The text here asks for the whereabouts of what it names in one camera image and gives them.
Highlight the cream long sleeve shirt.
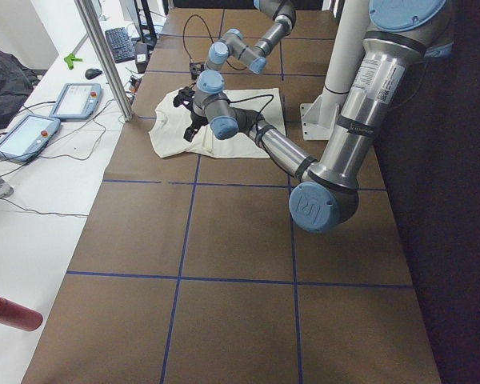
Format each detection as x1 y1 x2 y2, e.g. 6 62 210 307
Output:
149 88 285 158

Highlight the white pedestal column base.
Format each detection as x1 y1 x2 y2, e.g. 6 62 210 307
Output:
301 0 370 141

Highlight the near teach pendant tablet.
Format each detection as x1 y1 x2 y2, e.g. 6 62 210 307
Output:
0 114 61 162

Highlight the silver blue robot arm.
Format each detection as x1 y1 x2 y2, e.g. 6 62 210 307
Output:
174 1 455 233
200 0 296 74

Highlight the teach pendant tablet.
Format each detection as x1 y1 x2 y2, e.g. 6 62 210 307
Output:
0 114 61 162
49 83 102 121

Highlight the red cylinder bottle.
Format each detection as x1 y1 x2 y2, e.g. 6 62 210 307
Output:
0 297 43 331

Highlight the black computer mouse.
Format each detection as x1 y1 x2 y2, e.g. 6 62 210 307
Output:
84 68 102 80

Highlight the far teach pendant tablet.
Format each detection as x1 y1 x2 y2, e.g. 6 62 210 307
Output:
49 83 102 121

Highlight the black jacket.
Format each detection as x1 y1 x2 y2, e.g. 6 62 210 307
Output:
0 51 40 130

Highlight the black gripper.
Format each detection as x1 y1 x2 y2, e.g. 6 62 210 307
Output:
189 61 206 78
183 111 208 142

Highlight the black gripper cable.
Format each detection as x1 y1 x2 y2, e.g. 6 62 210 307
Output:
182 14 275 121

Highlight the aluminium frame post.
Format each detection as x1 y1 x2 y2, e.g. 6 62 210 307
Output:
74 0 134 122

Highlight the black keyboard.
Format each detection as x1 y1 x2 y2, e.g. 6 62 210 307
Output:
105 27 135 63

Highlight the green clamp tool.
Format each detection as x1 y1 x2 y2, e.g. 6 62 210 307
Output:
63 34 88 70

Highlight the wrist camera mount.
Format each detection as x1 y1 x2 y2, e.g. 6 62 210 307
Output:
173 86 195 109

